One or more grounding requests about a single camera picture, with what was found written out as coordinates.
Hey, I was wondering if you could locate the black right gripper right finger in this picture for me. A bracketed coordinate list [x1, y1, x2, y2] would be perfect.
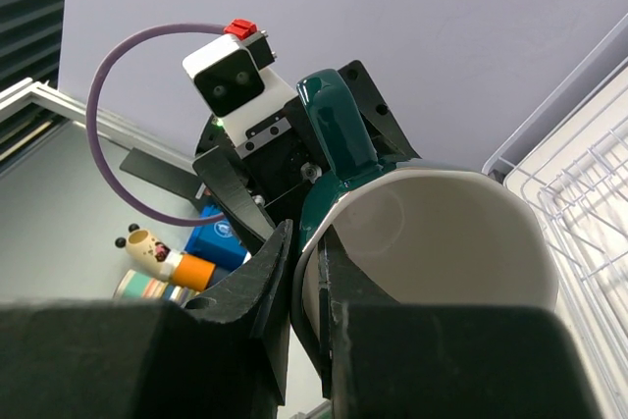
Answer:
[318, 232, 602, 418]

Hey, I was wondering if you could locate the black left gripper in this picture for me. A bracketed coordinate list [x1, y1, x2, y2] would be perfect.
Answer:
[192, 60, 419, 255]

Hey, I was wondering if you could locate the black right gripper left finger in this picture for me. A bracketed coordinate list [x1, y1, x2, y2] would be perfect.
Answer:
[1, 221, 293, 418]

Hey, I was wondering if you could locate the dark green ceramic mug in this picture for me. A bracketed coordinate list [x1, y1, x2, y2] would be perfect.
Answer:
[291, 69, 558, 369]

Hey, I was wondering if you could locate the blue box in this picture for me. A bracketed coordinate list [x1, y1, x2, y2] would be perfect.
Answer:
[184, 218, 247, 272]

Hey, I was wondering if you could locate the wooden bear toy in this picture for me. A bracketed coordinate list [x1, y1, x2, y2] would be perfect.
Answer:
[115, 224, 219, 291]

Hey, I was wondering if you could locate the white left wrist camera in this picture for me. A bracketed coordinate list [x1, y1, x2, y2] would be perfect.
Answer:
[183, 19, 296, 149]

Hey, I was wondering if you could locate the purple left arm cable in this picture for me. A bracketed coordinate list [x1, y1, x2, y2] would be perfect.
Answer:
[85, 21, 230, 228]

